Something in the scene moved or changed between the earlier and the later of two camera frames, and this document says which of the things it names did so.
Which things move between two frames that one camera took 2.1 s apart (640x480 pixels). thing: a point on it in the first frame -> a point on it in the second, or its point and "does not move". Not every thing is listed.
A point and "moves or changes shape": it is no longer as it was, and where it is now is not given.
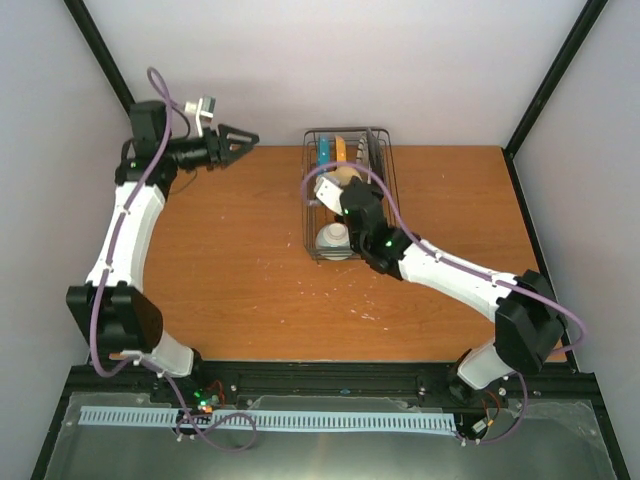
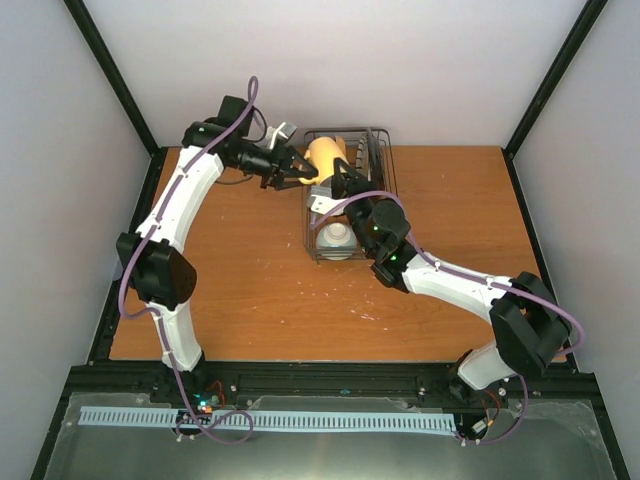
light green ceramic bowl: [333, 241] does not move
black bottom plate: [373, 153] does not move
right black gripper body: [374, 192] does not move
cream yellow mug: [344, 174] moves or changes shape
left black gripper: [214, 149] -> [281, 165]
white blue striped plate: [362, 156] does not move
